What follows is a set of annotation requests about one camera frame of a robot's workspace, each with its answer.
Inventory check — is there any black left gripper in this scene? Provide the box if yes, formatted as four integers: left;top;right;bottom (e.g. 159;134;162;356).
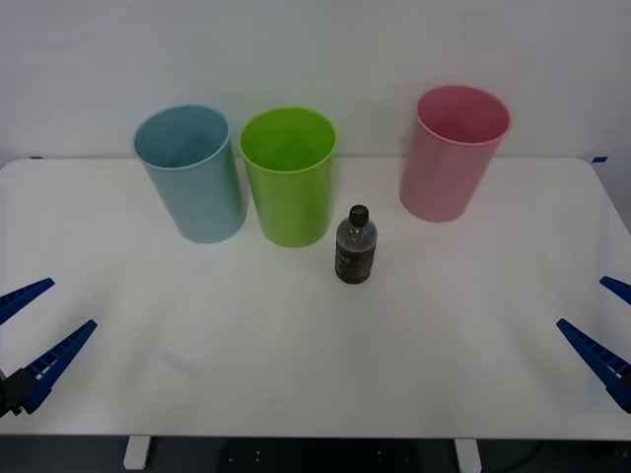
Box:
0;277;99;421

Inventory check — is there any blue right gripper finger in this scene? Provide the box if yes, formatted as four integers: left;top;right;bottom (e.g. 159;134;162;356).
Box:
556;318;631;414
598;275;631;304

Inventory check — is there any dark plastic bottle black cap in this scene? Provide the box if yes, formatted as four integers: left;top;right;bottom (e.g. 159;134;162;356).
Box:
333;204;380;286

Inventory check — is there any white table leg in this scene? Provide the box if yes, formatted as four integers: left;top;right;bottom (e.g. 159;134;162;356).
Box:
122;436;152;470
454;438;482;473

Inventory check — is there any pale blue plastic bin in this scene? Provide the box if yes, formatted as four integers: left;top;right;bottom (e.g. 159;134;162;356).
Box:
130;102;248;245

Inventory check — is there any pink plastic bin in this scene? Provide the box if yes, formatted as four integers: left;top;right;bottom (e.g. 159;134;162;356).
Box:
397;84;512;224

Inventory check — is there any green plastic bin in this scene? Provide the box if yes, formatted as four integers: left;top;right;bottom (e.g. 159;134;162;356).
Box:
238;105;337;248

